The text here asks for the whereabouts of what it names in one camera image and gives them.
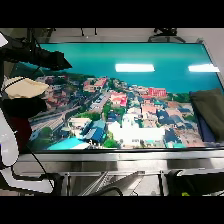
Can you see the cream garment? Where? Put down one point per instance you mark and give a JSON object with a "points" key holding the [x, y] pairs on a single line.
{"points": [[25, 87]]}

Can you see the blue garment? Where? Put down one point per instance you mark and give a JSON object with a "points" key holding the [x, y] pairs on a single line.
{"points": [[204, 131]]}

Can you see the silver frame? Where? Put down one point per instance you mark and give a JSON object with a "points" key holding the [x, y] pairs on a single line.
{"points": [[133, 156]]}

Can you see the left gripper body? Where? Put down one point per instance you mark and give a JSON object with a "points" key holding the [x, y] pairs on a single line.
{"points": [[55, 60]]}

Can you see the black garment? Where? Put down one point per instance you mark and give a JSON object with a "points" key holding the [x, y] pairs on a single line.
{"points": [[23, 106]]}

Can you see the dark red garment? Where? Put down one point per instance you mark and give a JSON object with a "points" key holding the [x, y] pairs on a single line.
{"points": [[22, 131]]}

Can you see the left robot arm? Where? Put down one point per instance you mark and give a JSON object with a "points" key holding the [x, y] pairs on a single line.
{"points": [[8, 143]]}

